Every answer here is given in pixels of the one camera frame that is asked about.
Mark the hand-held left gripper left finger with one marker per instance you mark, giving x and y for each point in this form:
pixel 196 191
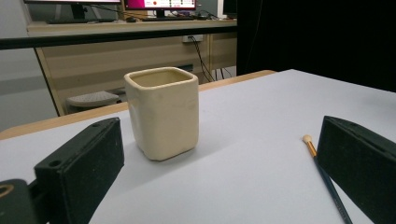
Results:
pixel 84 168

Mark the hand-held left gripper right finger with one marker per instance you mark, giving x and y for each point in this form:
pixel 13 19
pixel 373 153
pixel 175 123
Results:
pixel 361 161

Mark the cream square ceramic cup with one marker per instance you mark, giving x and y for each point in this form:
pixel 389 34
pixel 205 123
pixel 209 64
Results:
pixel 165 124

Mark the grey footrest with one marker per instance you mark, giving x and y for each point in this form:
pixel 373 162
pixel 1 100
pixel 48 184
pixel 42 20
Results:
pixel 91 99

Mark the wooden office desk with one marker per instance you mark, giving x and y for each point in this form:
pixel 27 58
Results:
pixel 109 62

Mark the white table cover sheet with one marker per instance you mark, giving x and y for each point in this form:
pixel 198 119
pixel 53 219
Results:
pixel 249 140

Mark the black curtain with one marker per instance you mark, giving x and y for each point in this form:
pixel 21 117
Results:
pixel 311 34

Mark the black keyboard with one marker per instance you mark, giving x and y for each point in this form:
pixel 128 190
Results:
pixel 168 18
pixel 81 21

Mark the black computer mouse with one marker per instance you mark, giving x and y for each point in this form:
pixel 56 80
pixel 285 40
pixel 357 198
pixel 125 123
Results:
pixel 131 19

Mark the computer monitor on stand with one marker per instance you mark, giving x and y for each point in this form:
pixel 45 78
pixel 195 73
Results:
pixel 74 7

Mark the monitor with pink screen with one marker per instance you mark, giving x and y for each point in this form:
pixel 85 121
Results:
pixel 160 4

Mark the dark monitor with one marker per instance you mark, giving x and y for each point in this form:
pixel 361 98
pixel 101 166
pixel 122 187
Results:
pixel 229 6

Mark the white wall power outlet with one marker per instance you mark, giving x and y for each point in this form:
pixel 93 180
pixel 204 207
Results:
pixel 196 38

